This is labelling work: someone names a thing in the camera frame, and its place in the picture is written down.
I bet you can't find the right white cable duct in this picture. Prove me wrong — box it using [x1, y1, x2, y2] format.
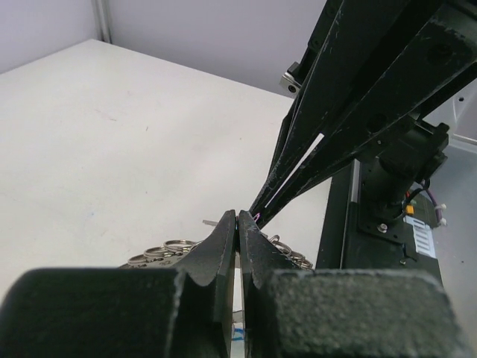
[403, 216, 437, 259]

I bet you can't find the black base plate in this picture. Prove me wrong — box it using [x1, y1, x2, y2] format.
[315, 160, 441, 280]

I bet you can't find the blue tag with label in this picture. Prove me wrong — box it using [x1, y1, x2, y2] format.
[232, 321, 245, 342]

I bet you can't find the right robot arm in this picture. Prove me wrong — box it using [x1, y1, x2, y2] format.
[250, 1, 476, 227]

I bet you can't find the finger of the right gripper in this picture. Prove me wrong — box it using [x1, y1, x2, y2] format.
[256, 1, 476, 227]
[250, 1, 442, 215]

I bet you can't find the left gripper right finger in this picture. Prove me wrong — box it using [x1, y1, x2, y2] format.
[238, 211, 462, 357]

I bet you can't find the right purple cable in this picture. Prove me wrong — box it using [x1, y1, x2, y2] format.
[424, 180, 448, 227]

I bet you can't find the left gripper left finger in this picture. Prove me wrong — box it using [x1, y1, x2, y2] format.
[0, 209, 238, 358]

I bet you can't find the metal key organizer ring disc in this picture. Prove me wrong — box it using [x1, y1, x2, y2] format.
[117, 216, 312, 283]

